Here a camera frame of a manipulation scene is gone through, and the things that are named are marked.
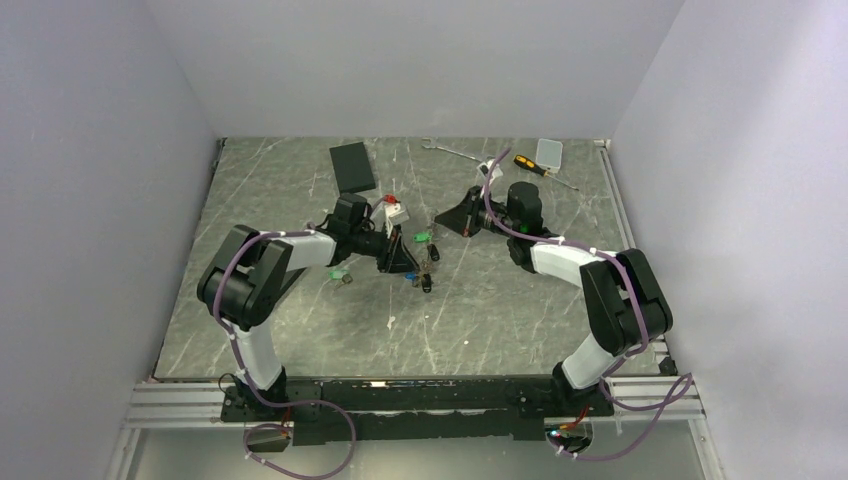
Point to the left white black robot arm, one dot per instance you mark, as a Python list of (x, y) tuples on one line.
[(254, 270)]

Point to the aluminium frame rail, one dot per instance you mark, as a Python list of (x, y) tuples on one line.
[(200, 405)]

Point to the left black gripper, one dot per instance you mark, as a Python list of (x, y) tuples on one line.
[(394, 257)]

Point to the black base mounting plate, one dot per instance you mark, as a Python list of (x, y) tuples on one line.
[(330, 410)]

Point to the black box with label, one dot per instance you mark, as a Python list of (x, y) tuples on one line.
[(288, 282)]

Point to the silver wrench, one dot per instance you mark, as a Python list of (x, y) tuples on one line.
[(433, 144)]

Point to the black key top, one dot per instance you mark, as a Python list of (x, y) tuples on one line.
[(433, 252)]

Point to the black rectangular block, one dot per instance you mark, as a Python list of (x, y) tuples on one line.
[(352, 168)]

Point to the yellow black screwdriver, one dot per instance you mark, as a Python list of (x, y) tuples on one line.
[(530, 166)]

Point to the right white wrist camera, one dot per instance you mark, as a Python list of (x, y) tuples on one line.
[(487, 171)]

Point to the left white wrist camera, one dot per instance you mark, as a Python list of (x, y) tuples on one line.
[(394, 211)]

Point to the clear plastic box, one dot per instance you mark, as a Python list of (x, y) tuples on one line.
[(549, 154)]

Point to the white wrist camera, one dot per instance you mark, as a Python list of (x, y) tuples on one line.
[(487, 171), (394, 211)]

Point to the round metal keyring disc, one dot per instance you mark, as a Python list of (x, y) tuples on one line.
[(425, 265)]

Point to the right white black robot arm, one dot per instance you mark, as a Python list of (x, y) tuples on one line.
[(626, 307)]

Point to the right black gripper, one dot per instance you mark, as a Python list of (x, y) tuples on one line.
[(463, 218)]

